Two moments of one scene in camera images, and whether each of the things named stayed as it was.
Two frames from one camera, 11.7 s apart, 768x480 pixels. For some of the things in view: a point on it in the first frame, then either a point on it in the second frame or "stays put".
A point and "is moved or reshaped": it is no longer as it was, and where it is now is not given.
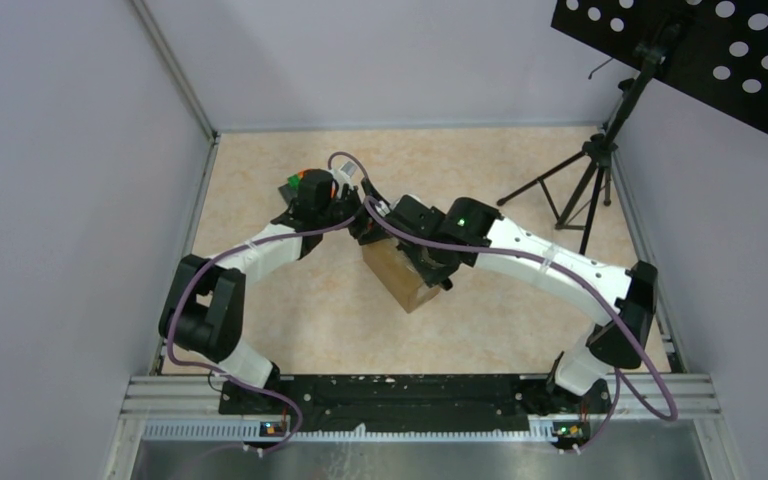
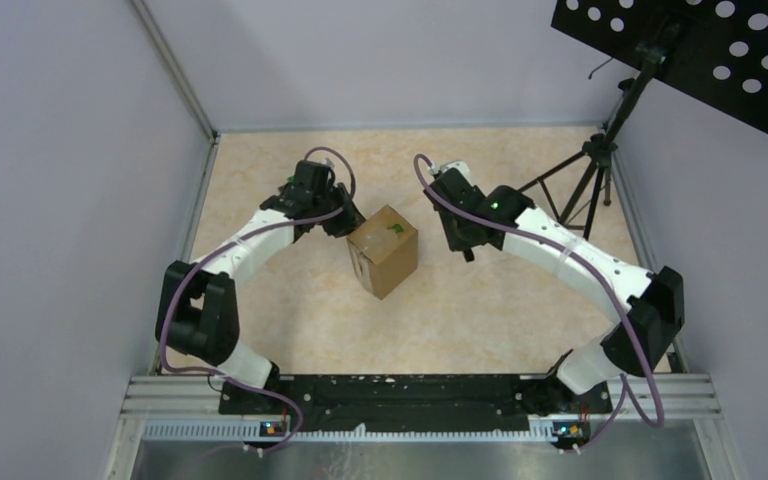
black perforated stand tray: [749, 58] stays put
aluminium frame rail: [175, 66] stays put
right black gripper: [432, 277] to [454, 242]
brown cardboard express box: [400, 273] is moved or reshaped
